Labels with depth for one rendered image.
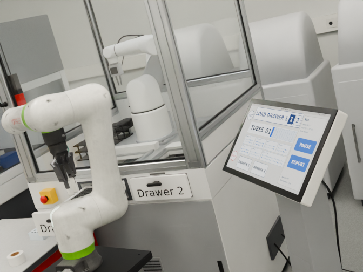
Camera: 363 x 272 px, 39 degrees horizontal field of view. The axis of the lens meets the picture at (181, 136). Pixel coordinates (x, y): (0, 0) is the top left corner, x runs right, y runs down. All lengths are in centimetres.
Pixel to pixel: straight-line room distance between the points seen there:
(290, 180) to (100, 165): 66
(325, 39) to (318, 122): 347
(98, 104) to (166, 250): 96
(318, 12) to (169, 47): 315
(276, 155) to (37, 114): 80
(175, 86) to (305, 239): 79
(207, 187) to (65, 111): 78
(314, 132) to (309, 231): 40
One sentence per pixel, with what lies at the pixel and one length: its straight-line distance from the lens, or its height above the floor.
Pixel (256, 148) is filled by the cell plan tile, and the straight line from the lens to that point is 190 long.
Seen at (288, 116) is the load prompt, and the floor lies 116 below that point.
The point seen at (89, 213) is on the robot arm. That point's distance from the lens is 187.
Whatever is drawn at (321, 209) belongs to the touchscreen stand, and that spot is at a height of 81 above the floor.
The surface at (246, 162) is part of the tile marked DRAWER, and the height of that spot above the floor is 101.
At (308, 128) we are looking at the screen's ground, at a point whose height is 114.
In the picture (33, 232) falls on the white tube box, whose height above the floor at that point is 80.
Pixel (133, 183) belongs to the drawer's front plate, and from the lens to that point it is 235.
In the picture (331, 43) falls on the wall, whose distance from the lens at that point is 512.
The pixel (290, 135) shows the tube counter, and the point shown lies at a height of 111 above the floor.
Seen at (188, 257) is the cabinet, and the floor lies 52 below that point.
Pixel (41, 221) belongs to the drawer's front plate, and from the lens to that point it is 231.
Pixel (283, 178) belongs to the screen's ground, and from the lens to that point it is 171.
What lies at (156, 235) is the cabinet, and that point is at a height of 63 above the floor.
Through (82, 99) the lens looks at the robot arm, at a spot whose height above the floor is 140.
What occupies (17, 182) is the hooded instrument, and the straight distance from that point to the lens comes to 319.
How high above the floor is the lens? 161
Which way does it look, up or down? 14 degrees down
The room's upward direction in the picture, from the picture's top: 15 degrees counter-clockwise
